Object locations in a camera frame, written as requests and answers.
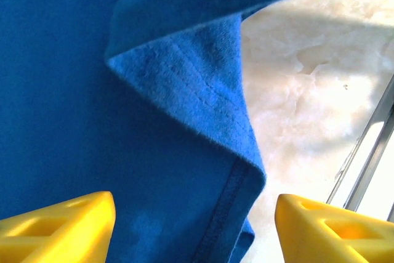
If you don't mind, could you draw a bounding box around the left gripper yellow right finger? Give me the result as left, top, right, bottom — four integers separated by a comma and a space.
274, 193, 394, 263

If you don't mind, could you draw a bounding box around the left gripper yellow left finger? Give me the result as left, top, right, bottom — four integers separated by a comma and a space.
0, 191, 117, 263

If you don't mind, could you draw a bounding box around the blue t-shirt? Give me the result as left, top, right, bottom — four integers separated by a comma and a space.
0, 0, 363, 263

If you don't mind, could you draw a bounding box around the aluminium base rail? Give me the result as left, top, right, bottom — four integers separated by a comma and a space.
326, 73, 394, 222

